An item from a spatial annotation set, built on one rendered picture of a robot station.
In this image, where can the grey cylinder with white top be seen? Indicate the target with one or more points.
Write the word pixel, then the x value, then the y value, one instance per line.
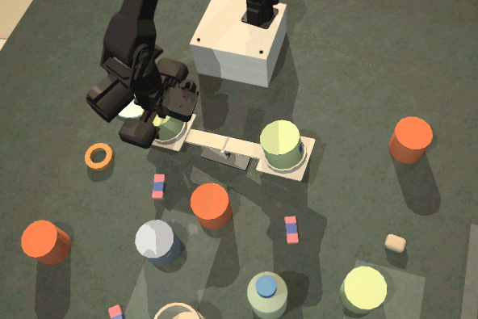
pixel 158 242

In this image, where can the orange ring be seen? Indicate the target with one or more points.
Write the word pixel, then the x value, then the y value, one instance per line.
pixel 93 150

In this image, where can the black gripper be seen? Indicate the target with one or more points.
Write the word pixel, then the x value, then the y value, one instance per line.
pixel 142 132

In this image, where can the orange cylinder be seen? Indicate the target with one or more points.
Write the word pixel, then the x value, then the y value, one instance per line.
pixel 211 206
pixel 410 140
pixel 45 242

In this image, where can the cream balance beam with square pans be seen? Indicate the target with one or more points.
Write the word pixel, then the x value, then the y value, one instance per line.
pixel 233 152

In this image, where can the cream-white round dish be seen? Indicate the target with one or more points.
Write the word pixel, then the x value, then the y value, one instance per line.
pixel 131 110

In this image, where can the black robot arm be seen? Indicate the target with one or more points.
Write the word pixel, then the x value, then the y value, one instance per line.
pixel 131 37

